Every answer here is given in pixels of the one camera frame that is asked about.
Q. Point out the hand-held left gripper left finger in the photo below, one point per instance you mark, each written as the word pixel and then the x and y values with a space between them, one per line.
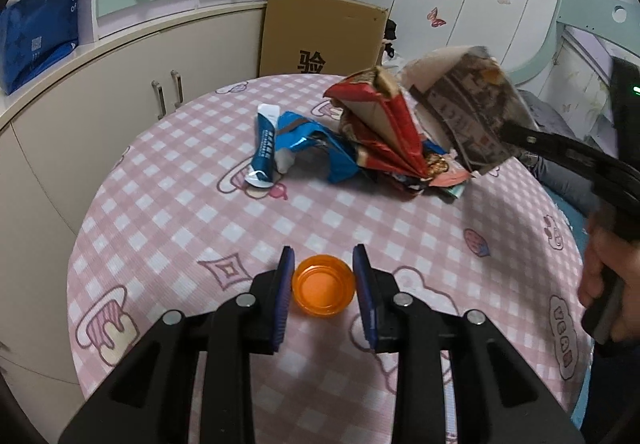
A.
pixel 282 299

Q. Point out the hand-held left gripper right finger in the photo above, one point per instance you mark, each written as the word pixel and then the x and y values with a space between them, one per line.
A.
pixel 364 294

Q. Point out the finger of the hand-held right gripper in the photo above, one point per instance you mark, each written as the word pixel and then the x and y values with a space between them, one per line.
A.
pixel 550 141

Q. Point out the orange plastic cup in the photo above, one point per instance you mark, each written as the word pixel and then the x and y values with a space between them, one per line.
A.
pixel 322 286

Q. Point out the newspaper print paper bag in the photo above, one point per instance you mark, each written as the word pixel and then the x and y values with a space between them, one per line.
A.
pixel 465 99

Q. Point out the person's right hand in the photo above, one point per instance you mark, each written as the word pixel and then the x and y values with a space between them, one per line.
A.
pixel 592 254

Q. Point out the pink wrapper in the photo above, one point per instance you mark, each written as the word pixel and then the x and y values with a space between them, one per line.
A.
pixel 450 176

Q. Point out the green packet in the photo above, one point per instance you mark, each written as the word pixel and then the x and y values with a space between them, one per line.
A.
pixel 454 193

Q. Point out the dark and gold wrapper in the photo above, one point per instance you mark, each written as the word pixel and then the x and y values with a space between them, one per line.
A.
pixel 405 181

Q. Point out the pink checked tablecloth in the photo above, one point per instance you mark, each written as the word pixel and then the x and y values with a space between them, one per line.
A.
pixel 200 204

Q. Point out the blue and white tube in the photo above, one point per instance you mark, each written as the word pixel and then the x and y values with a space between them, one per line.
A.
pixel 265 149

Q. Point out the blue wrapper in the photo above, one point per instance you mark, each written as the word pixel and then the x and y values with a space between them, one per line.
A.
pixel 320 144

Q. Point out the red snack bag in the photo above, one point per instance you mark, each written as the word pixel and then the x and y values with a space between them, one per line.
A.
pixel 390 124

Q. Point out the pink butterfly sticker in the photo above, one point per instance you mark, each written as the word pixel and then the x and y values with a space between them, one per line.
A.
pixel 436 18

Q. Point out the black bag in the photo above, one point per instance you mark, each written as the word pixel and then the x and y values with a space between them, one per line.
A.
pixel 391 36

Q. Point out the cardboard box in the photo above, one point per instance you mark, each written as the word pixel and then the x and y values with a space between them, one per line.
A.
pixel 320 29

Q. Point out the beige cabinet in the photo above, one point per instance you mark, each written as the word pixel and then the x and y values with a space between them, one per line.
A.
pixel 100 89

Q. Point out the blue printed bag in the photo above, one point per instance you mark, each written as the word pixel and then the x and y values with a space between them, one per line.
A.
pixel 35 29

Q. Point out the mint and white bed frame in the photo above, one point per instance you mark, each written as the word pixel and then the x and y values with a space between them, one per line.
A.
pixel 550 44

